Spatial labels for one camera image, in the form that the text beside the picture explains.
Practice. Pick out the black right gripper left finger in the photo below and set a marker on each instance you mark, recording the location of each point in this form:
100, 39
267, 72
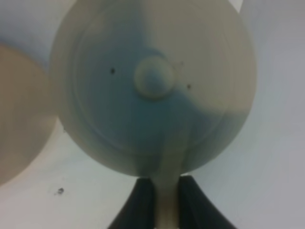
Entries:
138, 210

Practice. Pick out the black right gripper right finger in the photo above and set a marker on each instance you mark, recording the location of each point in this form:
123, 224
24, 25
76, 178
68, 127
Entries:
196, 211

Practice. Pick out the beige teapot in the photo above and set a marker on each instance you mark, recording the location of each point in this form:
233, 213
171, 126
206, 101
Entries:
153, 88

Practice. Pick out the beige teapot saucer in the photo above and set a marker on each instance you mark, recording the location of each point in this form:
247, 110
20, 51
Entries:
27, 118

